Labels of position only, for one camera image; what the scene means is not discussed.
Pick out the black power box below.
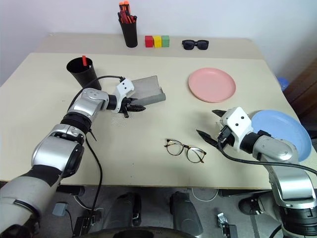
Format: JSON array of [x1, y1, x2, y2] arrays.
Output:
[[72, 215, 96, 238]]

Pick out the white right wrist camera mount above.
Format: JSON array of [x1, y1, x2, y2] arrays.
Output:
[[219, 107, 255, 152]]

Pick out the small metal clamp device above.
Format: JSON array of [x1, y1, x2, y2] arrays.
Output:
[[216, 212, 239, 238]]

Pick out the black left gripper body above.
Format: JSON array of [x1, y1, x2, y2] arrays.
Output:
[[120, 97, 138, 119]]

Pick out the blue water bottle cap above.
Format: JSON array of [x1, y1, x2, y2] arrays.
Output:
[[276, 77, 289, 91]]

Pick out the tall black pen holder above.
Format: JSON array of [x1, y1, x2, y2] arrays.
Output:
[[119, 17, 139, 48]]

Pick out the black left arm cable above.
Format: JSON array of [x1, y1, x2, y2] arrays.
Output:
[[73, 75, 125, 220]]

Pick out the black rounded caster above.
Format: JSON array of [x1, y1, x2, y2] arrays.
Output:
[[238, 195, 275, 216]]

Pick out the dark rounded shape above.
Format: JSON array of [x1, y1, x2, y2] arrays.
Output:
[[169, 191, 204, 236], [103, 192, 142, 230]]

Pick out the black under-table box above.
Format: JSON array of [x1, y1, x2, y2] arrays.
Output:
[[56, 185, 85, 196]]

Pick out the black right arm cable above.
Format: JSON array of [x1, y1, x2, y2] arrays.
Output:
[[217, 137, 317, 176]]

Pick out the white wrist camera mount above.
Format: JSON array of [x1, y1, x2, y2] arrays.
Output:
[[219, 107, 255, 152], [114, 78, 136, 114]]

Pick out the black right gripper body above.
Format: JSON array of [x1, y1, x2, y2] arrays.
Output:
[[216, 125, 235, 150]]

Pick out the tortoiseshell eyeglasses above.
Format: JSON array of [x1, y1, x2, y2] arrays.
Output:
[[164, 139, 208, 164]]

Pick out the white floor cable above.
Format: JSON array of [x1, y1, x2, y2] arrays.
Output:
[[191, 187, 219, 202]]

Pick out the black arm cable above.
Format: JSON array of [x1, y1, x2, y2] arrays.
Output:
[[73, 75, 125, 220], [217, 137, 317, 176]]

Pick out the blue plate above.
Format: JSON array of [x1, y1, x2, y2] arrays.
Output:
[[250, 110, 312, 163]]

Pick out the grey power adapter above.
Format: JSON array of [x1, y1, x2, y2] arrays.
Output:
[[52, 202, 68, 216]]

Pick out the black sunglasses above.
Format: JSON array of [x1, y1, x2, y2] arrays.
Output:
[[182, 39, 210, 51]]

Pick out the pink plate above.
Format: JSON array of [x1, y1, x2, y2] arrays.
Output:
[[188, 67, 237, 104]]

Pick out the wide black cup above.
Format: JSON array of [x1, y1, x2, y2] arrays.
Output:
[[66, 56, 103, 91]]

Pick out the brown wooden cabinet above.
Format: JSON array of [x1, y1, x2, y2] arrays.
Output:
[[283, 58, 317, 139]]

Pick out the grey glasses case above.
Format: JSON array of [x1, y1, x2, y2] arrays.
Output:
[[130, 75, 166, 107]]

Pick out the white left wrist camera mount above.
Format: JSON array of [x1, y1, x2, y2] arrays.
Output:
[[114, 78, 136, 114]]

